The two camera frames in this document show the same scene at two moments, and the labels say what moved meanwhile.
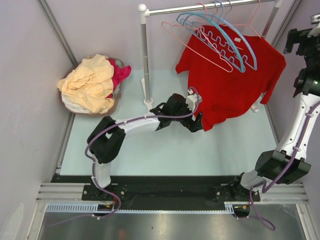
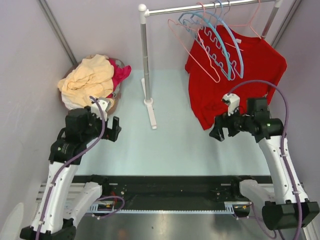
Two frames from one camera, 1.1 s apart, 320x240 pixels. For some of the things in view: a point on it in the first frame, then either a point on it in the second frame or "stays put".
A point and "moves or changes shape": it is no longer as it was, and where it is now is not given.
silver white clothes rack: (144, 12) stays put
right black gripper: (297, 36) → (221, 121)
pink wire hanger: (249, 23) stays put
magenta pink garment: (119, 73) stays put
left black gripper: (192, 125) → (112, 133)
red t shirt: (229, 72) moves or changes shape
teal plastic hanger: (212, 18) → (199, 14)
